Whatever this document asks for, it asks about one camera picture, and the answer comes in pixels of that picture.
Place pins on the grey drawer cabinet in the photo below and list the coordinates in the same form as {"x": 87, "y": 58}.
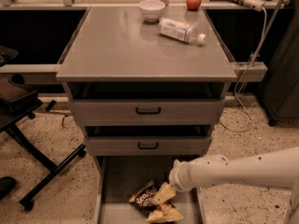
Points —
{"x": 114, "y": 43}

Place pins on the brown chip bag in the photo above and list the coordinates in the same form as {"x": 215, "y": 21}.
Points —
{"x": 158, "y": 214}

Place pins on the white ceramic bowl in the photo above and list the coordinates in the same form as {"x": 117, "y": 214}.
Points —
{"x": 151, "y": 10}

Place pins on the red apple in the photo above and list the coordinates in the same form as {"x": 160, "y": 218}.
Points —
{"x": 193, "y": 4}

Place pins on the black office chair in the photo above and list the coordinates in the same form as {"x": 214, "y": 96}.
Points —
{"x": 17, "y": 101}

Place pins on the grey top drawer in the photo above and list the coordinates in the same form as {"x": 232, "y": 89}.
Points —
{"x": 143, "y": 103}

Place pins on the clear plastic bottle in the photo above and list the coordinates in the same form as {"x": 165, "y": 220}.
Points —
{"x": 181, "y": 31}

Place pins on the grey drawer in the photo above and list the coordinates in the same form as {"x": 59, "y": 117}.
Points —
{"x": 143, "y": 103}
{"x": 147, "y": 140}
{"x": 121, "y": 177}

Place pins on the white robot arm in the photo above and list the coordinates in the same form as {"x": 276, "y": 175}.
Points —
{"x": 274, "y": 170}

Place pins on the dark cabinet at right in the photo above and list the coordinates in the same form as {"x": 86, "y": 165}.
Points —
{"x": 280, "y": 91}

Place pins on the grey bottom drawer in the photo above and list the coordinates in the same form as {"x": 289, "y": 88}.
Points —
{"x": 121, "y": 177}

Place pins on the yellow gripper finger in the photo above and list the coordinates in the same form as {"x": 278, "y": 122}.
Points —
{"x": 164, "y": 194}

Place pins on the grey middle drawer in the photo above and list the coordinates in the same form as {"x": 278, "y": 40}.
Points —
{"x": 147, "y": 140}

